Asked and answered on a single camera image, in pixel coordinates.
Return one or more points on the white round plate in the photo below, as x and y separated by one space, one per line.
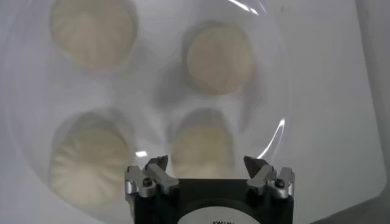
152 91

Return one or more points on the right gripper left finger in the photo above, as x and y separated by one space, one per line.
146 182

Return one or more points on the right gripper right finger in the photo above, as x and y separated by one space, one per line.
274 185

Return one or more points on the white steamed baozi bun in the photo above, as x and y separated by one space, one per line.
93 33
90 164
219 59
202 149

